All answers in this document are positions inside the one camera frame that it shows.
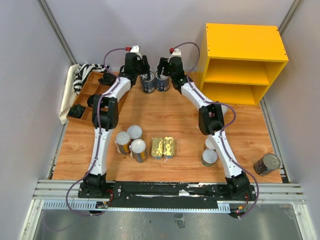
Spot rolled dark belt bottom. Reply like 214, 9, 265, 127
67, 104, 86, 119

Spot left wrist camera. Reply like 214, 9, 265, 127
125, 45, 140, 55

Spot gold rectangular tin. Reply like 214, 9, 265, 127
151, 137, 164, 160
163, 136, 176, 159

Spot striped cloth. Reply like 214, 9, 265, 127
73, 63, 110, 95

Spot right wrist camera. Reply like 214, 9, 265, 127
169, 48, 182, 58

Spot rolled black belt middle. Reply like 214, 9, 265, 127
87, 94, 96, 108

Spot wooden divided tray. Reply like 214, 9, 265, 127
66, 71, 133, 126

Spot blue yellow can white lid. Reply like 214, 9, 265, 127
129, 139, 148, 163

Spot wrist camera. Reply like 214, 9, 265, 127
125, 45, 140, 55
169, 48, 182, 58

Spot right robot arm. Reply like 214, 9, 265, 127
157, 56, 259, 201

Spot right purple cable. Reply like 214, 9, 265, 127
172, 41, 260, 221

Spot gold rectangular tin left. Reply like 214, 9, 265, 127
151, 137, 164, 160

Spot gold rectangular tin right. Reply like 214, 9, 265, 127
163, 136, 176, 159

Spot yellow shelf cabinet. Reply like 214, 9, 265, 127
196, 23, 289, 106

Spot red white can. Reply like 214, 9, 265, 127
221, 104, 229, 116

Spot rolled black belt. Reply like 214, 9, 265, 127
87, 94, 96, 108
98, 72, 117, 86

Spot rolled black belt top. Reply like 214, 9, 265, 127
98, 72, 117, 86

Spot purple cable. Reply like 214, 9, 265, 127
65, 47, 128, 217
172, 41, 260, 221

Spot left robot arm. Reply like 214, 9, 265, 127
78, 45, 150, 198

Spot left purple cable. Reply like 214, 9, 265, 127
65, 47, 128, 217

